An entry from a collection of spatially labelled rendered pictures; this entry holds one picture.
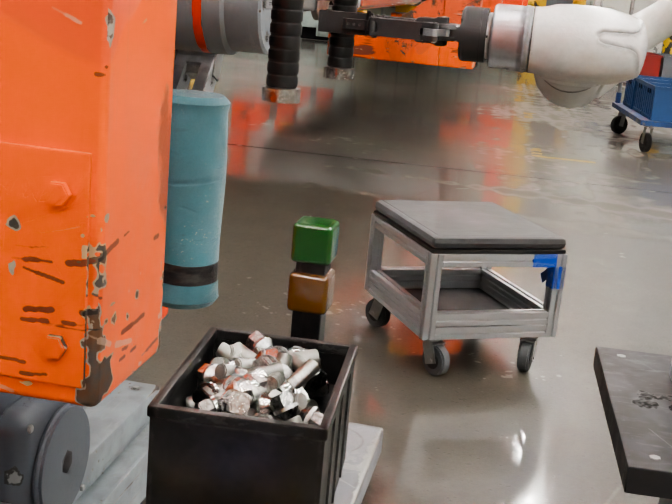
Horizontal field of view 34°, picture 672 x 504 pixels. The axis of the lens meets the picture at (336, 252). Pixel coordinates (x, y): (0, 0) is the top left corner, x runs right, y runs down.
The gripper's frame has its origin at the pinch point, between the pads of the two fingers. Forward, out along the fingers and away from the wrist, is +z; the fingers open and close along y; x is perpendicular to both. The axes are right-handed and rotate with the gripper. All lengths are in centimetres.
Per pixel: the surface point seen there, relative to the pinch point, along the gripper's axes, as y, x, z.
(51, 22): -74, 1, 9
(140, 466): -13, -67, 23
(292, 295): -55, -24, -7
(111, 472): -14, -68, 27
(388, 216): 109, -51, 5
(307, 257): -55, -20, -9
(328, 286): -55, -23, -11
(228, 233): 194, -83, 71
